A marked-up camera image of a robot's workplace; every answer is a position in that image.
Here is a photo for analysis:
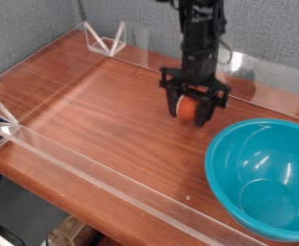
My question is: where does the clear acrylic left barrier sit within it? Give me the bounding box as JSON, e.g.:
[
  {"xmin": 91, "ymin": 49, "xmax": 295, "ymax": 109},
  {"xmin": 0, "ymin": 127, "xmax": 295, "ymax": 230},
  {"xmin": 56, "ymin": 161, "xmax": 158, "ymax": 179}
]
[{"xmin": 0, "ymin": 22, "xmax": 88, "ymax": 126}]

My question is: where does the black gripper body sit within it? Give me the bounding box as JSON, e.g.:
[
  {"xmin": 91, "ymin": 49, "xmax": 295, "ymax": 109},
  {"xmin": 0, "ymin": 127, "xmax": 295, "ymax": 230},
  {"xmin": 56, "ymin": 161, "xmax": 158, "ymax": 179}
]
[{"xmin": 159, "ymin": 55, "xmax": 231, "ymax": 108}]

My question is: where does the wooden block under table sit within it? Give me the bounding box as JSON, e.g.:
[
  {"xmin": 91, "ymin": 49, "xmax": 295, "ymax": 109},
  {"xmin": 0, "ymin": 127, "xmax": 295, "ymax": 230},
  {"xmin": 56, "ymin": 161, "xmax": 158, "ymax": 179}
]
[{"xmin": 49, "ymin": 216, "xmax": 96, "ymax": 246}]

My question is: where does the clear acrylic front barrier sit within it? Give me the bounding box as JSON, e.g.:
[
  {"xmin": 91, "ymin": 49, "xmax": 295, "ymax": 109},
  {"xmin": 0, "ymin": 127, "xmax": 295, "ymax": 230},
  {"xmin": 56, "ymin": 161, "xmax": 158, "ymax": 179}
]
[{"xmin": 0, "ymin": 102, "xmax": 269, "ymax": 246}]

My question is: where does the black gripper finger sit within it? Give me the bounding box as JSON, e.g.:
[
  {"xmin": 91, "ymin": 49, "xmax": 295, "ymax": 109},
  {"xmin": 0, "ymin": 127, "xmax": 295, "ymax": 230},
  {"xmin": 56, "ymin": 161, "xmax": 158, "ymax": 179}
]
[
  {"xmin": 195, "ymin": 94, "xmax": 216, "ymax": 127},
  {"xmin": 167, "ymin": 88, "xmax": 182, "ymax": 116}
]

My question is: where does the black cable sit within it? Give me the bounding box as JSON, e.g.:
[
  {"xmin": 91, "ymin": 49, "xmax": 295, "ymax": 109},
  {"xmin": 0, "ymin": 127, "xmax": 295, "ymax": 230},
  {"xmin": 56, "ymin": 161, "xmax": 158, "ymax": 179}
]
[{"xmin": 218, "ymin": 37, "xmax": 234, "ymax": 64}]

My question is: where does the blue plastic bowl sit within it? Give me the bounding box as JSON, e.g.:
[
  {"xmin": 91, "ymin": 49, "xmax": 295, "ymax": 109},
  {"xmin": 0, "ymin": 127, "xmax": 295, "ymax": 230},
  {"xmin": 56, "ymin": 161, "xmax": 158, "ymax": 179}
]
[{"xmin": 204, "ymin": 118, "xmax": 299, "ymax": 242}]

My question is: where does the red and white toy mushroom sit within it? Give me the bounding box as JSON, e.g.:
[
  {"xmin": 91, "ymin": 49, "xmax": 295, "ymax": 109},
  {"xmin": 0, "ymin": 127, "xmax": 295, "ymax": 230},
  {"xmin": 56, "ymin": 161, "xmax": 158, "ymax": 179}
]
[{"xmin": 176, "ymin": 95, "xmax": 198, "ymax": 121}]

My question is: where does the clear acrylic barrier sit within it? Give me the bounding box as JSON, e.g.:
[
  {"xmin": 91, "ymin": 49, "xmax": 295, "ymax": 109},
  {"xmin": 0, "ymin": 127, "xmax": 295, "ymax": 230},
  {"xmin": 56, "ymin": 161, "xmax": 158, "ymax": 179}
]
[
  {"xmin": 0, "ymin": 102, "xmax": 269, "ymax": 246},
  {"xmin": 0, "ymin": 22, "xmax": 88, "ymax": 126},
  {"xmin": 83, "ymin": 21, "xmax": 299, "ymax": 119}
]

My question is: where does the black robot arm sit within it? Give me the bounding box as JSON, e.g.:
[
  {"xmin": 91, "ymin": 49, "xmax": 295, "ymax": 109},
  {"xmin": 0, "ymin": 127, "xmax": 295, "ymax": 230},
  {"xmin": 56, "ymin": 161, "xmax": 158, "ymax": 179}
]
[{"xmin": 155, "ymin": 0, "xmax": 231, "ymax": 127}]

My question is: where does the clear acrylic back barrier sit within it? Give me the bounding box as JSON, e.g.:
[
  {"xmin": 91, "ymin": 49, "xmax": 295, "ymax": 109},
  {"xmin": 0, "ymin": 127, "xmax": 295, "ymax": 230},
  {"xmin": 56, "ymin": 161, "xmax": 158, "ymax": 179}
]
[{"xmin": 83, "ymin": 21, "xmax": 299, "ymax": 119}]

